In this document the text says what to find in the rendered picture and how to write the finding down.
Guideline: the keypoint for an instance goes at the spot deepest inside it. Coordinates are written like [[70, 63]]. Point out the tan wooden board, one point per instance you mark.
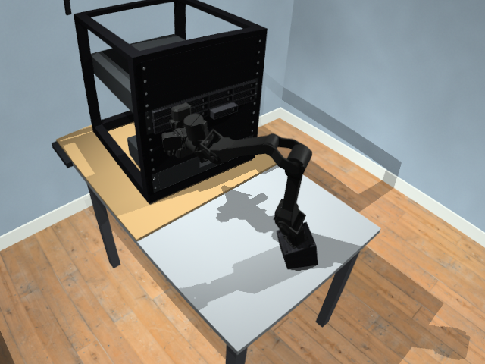
[[120, 195]]

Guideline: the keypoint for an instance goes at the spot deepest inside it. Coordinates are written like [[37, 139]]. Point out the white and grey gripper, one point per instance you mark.
[[178, 113]]

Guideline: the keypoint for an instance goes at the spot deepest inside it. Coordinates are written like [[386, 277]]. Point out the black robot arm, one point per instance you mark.
[[287, 216]]

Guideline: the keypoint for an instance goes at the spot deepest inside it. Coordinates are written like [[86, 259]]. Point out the black rack frame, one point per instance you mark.
[[164, 71]]

